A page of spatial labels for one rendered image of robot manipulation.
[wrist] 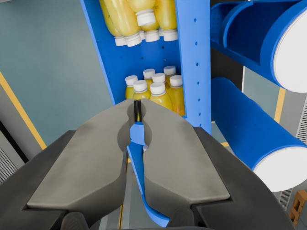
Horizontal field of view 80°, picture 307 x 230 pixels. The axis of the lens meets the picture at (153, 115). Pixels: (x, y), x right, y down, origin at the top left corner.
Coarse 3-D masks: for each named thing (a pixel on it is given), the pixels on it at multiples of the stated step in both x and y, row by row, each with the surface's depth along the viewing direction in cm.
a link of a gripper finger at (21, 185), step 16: (64, 144) 8; (32, 160) 7; (48, 160) 7; (16, 176) 6; (32, 176) 6; (0, 192) 6; (16, 192) 6; (32, 192) 6; (0, 208) 5; (16, 208) 5; (0, 224) 5; (16, 224) 5; (32, 224) 5; (48, 224) 5
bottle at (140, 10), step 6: (132, 0) 36; (138, 0) 36; (144, 0) 36; (150, 0) 37; (132, 6) 37; (138, 6) 37; (144, 6) 37; (150, 6) 37; (138, 12) 38; (144, 12) 38; (150, 12) 38
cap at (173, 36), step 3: (165, 33) 44; (168, 33) 44; (171, 33) 44; (174, 33) 44; (177, 33) 44; (165, 36) 44; (168, 36) 44; (171, 36) 44; (174, 36) 44; (177, 36) 44; (165, 39) 45; (168, 39) 44; (171, 39) 44; (174, 39) 44; (177, 39) 45
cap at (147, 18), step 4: (140, 16) 38; (144, 16) 38; (148, 16) 38; (152, 16) 38; (140, 20) 38; (144, 20) 38; (148, 20) 38; (152, 20) 38; (140, 24) 39; (144, 24) 40
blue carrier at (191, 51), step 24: (96, 0) 47; (192, 0) 33; (96, 24) 47; (192, 24) 35; (96, 48) 46; (120, 48) 56; (144, 48) 61; (168, 48) 60; (192, 48) 37; (120, 72) 58; (192, 72) 39; (120, 96) 59; (192, 96) 42; (192, 120) 45; (144, 144) 48; (144, 192) 79
